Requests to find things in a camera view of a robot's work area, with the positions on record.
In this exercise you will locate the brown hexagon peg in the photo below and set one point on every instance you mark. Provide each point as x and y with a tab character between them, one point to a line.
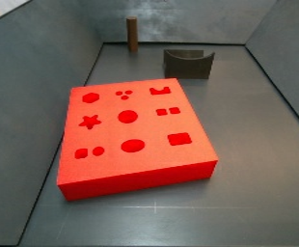
132	33

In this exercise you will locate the red shape-sorting board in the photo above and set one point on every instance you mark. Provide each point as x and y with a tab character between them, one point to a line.
132	137

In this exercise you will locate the dark curved holder bracket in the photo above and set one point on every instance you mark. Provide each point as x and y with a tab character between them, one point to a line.
187	64

